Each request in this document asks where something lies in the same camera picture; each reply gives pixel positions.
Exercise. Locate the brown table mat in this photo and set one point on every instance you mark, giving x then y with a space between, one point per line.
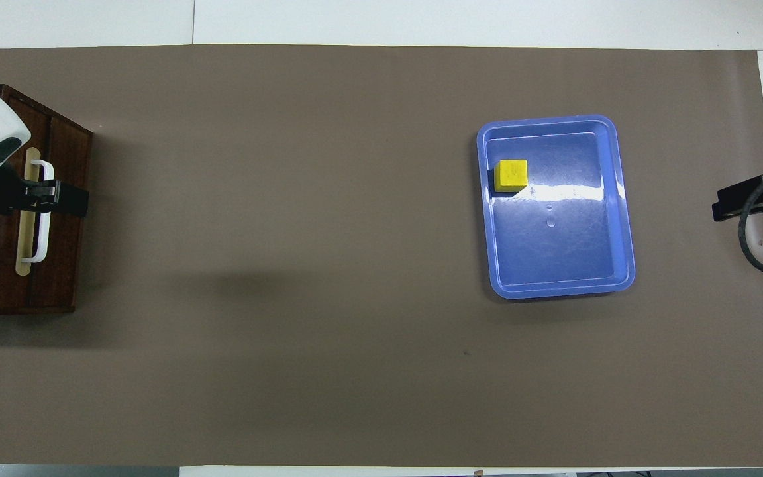
322 265

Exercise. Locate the blue plastic tray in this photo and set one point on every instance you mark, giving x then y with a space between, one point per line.
567 252

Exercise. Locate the yellow cube block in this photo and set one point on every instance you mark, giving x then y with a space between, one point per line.
510 174

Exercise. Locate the dark wooden cabinet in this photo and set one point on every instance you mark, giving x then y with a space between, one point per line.
70 232

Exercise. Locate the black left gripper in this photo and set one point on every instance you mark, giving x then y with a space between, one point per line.
7 195

